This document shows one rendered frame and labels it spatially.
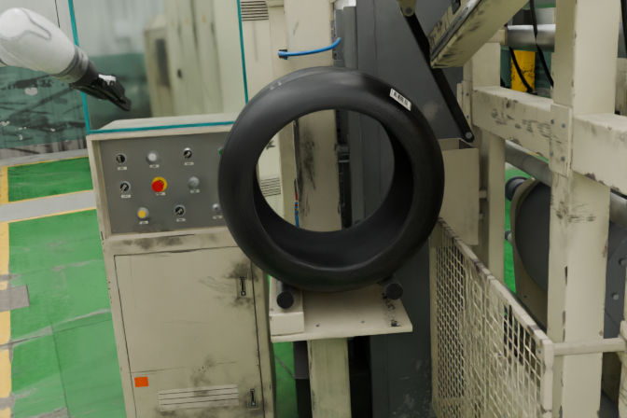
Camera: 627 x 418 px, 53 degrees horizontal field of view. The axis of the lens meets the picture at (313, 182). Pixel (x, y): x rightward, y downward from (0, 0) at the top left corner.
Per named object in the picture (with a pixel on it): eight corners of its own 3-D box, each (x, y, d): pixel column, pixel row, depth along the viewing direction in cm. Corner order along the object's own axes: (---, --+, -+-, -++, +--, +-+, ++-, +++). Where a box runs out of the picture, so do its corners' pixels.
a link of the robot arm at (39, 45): (83, 34, 143) (34, 34, 147) (36, -3, 128) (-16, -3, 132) (70, 79, 140) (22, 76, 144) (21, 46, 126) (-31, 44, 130)
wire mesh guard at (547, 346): (431, 405, 216) (427, 208, 200) (437, 405, 216) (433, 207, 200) (536, 658, 129) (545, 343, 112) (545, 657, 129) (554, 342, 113)
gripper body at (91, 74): (55, 83, 148) (79, 99, 157) (86, 80, 146) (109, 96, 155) (60, 54, 150) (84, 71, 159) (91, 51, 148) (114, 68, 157)
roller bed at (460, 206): (417, 229, 212) (414, 140, 205) (461, 225, 212) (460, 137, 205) (431, 248, 192) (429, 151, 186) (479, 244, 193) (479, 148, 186)
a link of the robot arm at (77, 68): (72, 73, 141) (88, 84, 146) (77, 36, 143) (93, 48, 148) (37, 76, 143) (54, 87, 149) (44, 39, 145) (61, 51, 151)
